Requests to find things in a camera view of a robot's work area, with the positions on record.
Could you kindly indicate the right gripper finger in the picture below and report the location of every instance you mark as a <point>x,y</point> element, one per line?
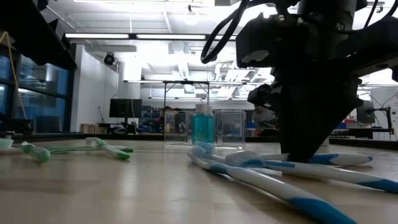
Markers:
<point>311,118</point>

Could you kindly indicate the blue white toothbrush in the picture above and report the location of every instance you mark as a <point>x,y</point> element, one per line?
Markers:
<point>342,177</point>
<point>267,185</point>
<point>339,159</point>

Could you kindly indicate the clear acrylic organizer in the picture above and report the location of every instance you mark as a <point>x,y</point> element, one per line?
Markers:
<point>231,130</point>

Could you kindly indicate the green white toothbrush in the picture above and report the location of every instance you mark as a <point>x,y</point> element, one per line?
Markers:
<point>74,149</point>
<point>112,150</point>
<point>40,154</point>

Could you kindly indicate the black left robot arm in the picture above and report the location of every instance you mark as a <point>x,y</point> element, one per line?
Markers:
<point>28,28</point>

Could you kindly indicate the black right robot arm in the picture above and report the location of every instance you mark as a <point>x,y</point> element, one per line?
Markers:
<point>382,46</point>

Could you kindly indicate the black computer monitor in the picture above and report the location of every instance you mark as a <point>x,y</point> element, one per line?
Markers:
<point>124,108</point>
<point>368,112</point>

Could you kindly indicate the round white ceiling lamp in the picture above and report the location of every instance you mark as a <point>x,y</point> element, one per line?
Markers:
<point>191,17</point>

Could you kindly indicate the long ceiling light bar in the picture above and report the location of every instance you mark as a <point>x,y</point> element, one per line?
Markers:
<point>132,36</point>

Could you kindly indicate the wooden crate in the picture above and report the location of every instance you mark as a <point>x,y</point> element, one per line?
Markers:
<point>93,128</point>

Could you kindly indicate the dark blue glass window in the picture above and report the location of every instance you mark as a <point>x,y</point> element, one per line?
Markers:
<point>43,93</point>

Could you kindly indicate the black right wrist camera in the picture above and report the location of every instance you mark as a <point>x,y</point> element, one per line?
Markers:
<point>258,37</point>

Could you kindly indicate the black metal workbench frame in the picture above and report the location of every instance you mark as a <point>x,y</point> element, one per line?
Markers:
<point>186,82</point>

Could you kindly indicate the black ceiling camera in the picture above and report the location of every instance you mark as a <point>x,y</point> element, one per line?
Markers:
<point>109,58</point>

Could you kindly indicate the black aluminium table frame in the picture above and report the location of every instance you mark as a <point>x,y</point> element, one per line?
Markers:
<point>62,136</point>

